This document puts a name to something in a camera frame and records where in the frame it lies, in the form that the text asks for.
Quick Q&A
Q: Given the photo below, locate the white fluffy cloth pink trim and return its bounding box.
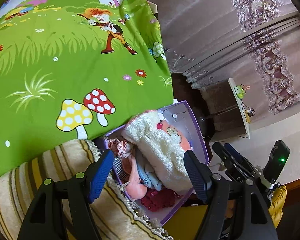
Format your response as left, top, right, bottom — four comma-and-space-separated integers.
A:
121, 110, 192, 193

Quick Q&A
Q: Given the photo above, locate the white side shelf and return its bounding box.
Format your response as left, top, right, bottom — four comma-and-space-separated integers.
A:
228, 78, 250, 139

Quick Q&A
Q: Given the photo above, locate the yellow padded sleeve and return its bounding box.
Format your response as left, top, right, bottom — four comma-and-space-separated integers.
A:
268, 185, 287, 228

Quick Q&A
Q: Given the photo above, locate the striped beige sofa cushion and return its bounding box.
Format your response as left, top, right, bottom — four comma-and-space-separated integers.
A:
0, 139, 173, 240

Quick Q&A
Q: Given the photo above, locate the green toy on shelf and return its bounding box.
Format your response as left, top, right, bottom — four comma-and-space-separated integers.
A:
234, 84, 250, 99

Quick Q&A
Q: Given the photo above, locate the purple white storage box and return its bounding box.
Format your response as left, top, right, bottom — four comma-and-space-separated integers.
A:
101, 101, 209, 224

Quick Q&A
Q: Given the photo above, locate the pile of small clothes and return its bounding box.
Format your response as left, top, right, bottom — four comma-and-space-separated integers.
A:
107, 138, 183, 212

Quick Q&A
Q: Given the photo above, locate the beige curtain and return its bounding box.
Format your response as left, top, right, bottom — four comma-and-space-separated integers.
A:
148, 0, 300, 122

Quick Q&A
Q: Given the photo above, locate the green cartoon play mat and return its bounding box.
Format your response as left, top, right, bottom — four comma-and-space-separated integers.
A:
0, 0, 173, 176

